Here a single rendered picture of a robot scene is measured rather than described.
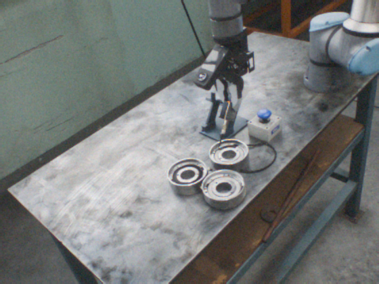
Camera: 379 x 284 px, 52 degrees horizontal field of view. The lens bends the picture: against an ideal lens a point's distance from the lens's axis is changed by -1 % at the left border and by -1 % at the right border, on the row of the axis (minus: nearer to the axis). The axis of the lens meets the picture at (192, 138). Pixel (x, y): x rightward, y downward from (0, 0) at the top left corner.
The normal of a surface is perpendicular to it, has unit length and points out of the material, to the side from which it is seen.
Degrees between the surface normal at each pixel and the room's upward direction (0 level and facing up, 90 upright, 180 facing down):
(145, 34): 90
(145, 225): 0
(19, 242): 0
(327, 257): 0
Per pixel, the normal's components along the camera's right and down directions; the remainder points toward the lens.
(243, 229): -0.16, -0.79
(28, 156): 0.71, 0.32
